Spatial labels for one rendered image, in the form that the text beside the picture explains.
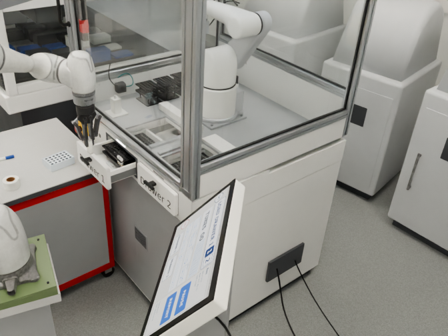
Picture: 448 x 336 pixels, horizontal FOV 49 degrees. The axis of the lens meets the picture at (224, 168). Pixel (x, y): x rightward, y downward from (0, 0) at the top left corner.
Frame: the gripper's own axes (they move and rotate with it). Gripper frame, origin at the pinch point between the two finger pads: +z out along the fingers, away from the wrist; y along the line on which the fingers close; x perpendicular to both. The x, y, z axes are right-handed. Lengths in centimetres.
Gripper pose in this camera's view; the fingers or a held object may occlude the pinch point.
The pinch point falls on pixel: (89, 145)
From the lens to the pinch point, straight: 217.7
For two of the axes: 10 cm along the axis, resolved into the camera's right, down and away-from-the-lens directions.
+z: -0.6, 8.4, 5.5
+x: -6.3, -4.5, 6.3
